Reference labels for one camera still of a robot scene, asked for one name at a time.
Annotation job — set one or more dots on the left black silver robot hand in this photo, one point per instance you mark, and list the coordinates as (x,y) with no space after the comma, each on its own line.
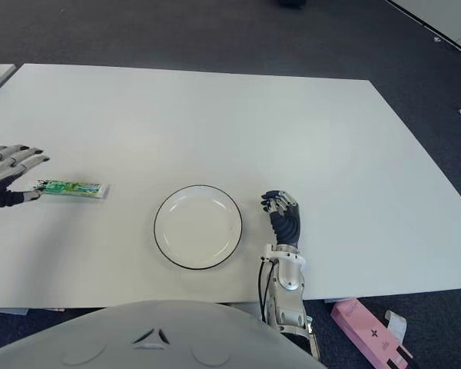
(0,169)

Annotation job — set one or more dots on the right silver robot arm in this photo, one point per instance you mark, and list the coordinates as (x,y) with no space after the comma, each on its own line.
(290,288)

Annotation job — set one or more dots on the grey robot torso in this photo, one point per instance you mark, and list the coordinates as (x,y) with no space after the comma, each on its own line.
(138,338)

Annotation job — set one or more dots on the green toothpaste tube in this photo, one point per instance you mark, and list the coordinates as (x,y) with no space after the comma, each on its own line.
(71,187)

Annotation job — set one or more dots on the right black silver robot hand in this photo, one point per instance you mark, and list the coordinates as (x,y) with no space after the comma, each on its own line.
(288,227)

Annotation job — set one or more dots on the pink cardboard box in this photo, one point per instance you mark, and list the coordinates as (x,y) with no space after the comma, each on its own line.
(369,328)

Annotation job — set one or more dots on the white plate with black rim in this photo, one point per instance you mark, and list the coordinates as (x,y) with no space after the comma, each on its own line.
(197,227)

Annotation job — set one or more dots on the white paper tag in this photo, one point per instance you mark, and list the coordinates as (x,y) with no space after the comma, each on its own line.
(397,324)

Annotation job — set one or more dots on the white side table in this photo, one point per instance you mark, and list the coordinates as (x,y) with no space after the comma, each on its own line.
(2,77)

